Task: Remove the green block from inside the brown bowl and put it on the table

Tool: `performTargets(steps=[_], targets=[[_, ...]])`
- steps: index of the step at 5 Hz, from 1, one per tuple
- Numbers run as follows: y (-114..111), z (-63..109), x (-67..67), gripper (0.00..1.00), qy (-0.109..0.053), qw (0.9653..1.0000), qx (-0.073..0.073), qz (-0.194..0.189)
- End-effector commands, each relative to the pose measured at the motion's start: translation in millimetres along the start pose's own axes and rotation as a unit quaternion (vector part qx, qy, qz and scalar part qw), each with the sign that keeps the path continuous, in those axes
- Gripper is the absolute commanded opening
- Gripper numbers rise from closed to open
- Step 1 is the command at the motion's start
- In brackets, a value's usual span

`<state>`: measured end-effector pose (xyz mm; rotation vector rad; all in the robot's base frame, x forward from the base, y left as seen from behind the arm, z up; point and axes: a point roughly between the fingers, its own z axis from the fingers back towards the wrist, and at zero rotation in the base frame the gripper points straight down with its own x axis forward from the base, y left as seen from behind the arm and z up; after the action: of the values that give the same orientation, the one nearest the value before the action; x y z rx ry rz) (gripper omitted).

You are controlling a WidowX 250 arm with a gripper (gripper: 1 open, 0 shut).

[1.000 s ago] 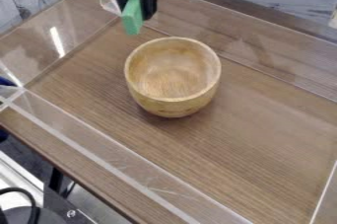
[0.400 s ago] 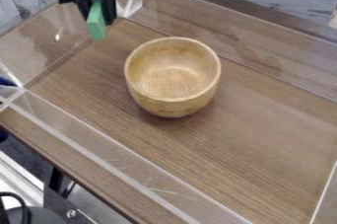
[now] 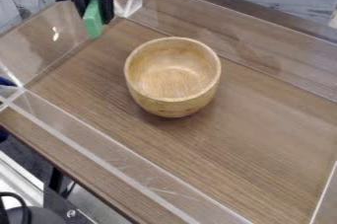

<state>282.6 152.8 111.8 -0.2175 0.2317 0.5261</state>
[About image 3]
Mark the green rectangular block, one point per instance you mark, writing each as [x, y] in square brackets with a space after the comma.
[92, 19]

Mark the brown wooden bowl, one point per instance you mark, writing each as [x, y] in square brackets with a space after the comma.
[172, 74]

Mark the blue object at edge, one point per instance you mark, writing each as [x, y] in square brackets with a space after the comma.
[5, 82]

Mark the black metal table leg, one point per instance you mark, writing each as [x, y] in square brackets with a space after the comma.
[56, 180]

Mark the clear acrylic corner bracket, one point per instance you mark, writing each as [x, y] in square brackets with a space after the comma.
[127, 7]

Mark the clear acrylic tray wall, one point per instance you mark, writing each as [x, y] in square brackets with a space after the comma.
[251, 161]

